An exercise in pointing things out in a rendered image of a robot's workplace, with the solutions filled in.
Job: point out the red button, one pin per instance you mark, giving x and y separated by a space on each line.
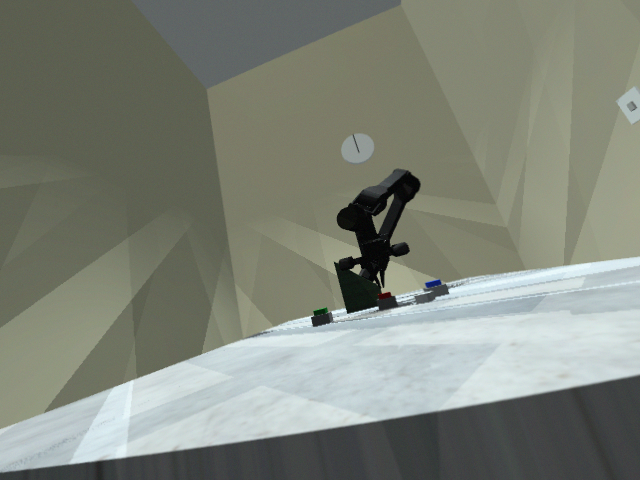
386 301

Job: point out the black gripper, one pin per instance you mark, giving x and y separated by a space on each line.
396 250

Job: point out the green button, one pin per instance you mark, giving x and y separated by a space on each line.
321 317

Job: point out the blue button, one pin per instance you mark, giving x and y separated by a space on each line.
437 288

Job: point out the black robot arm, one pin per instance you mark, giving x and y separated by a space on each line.
372 201

